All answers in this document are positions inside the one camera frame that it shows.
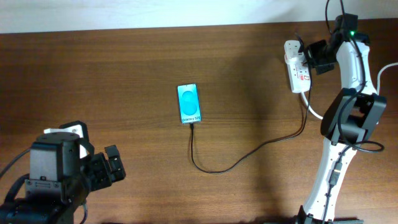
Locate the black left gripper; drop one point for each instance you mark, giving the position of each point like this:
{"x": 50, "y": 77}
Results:
{"x": 107, "y": 175}

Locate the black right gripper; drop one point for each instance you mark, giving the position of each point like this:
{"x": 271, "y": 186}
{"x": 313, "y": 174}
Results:
{"x": 319, "y": 54}

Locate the white power strip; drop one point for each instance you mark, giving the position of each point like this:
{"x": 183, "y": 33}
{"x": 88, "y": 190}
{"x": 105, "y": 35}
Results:
{"x": 299, "y": 77}

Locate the smartphone with cyan screen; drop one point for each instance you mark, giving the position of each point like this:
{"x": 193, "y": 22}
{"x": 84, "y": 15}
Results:
{"x": 189, "y": 104}

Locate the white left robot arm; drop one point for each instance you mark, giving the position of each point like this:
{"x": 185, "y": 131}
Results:
{"x": 64, "y": 169}

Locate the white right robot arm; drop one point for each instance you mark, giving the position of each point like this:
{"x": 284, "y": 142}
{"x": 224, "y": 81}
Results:
{"x": 351, "y": 118}

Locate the white charger plug adapter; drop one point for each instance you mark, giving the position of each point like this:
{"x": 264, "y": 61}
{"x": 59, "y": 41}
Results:
{"x": 294, "y": 56}

